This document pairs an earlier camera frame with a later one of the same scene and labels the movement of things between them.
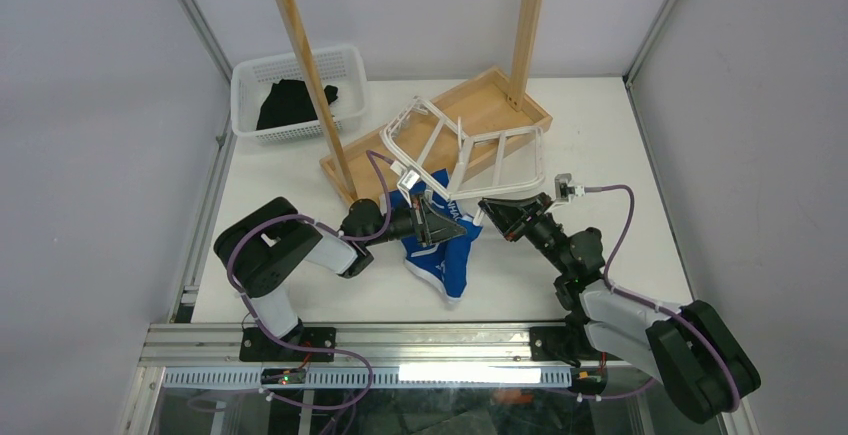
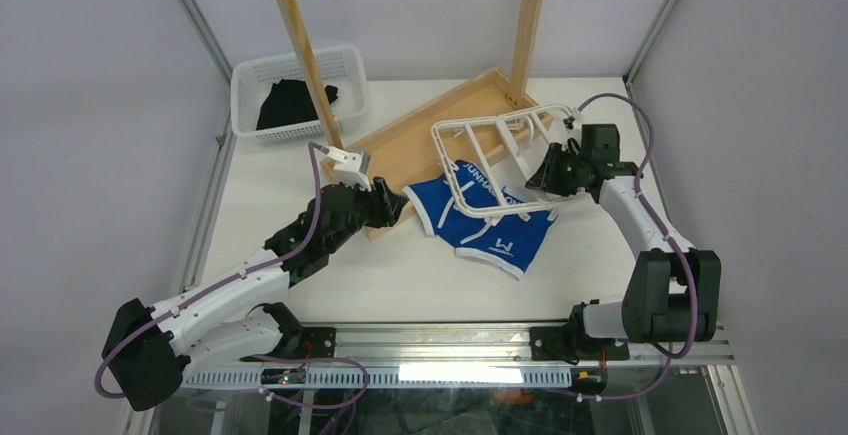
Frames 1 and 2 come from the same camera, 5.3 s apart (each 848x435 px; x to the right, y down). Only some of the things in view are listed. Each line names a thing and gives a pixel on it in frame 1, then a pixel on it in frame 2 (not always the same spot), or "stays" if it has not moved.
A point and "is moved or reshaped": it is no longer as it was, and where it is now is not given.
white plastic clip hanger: x=430 y=149 is moved or reshaped
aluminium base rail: x=487 y=356 stays
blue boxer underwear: x=443 y=263 → x=469 y=211
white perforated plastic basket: x=271 y=103 stays
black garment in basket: x=289 y=102 stays
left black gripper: x=434 y=227 → x=384 y=204
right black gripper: x=508 y=214 → x=546 y=178
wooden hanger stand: x=441 y=140 stays
